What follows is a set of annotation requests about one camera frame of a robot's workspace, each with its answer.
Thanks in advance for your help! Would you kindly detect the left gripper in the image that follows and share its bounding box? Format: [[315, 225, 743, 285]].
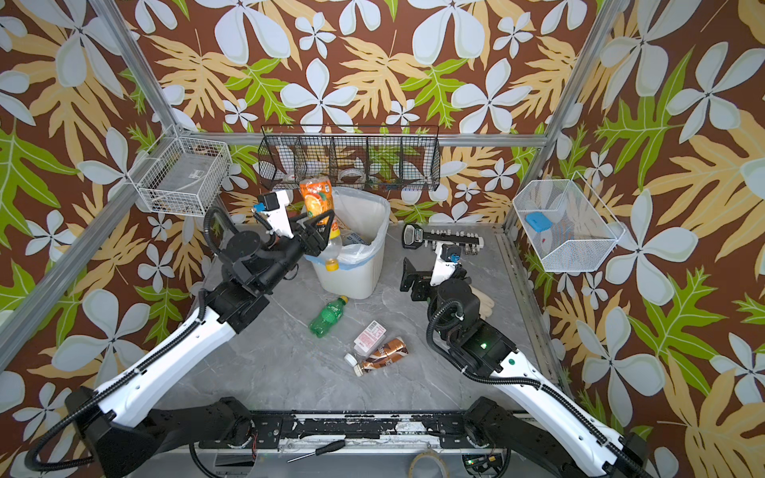
[[256, 207, 331, 298]]

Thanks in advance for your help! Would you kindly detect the orange label juice bottle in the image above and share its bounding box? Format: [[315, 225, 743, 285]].
[[299, 176, 343, 272]]

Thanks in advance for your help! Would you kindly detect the brown coffee drink bottle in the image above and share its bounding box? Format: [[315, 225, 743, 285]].
[[346, 338, 408, 376]]

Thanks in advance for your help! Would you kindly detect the pink label clear bottle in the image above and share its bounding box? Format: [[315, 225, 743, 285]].
[[354, 321, 386, 357]]

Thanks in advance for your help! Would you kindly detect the small green soda bottle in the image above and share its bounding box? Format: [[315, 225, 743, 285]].
[[309, 296, 349, 338]]

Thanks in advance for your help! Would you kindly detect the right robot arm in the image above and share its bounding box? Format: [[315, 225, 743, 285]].
[[400, 243, 649, 477]]

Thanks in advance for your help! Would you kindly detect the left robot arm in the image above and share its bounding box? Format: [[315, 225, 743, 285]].
[[24, 190, 339, 477]]

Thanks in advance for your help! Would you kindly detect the white plastic trash bin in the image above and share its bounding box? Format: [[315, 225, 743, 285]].
[[305, 221, 384, 300]]

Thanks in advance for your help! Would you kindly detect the blue object in basket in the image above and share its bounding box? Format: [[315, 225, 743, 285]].
[[525, 211, 553, 233]]

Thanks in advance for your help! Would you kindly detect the white mesh basket right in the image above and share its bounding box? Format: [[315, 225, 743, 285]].
[[513, 174, 626, 274]]

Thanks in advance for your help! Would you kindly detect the tape roll front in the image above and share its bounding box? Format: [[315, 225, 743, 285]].
[[408, 451, 450, 478]]

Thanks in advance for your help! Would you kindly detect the socket set on rail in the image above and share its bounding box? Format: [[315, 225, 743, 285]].
[[402, 223, 485, 255]]

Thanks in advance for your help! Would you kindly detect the black wire wall basket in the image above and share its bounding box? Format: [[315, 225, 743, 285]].
[[254, 125, 442, 191]]

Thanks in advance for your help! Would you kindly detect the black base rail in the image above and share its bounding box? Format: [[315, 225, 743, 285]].
[[238, 410, 520, 450]]

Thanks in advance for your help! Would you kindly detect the white wire basket left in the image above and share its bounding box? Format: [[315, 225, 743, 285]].
[[129, 131, 232, 217]]

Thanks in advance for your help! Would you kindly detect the black handle screwdriver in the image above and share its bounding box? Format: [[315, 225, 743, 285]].
[[288, 439, 347, 463]]

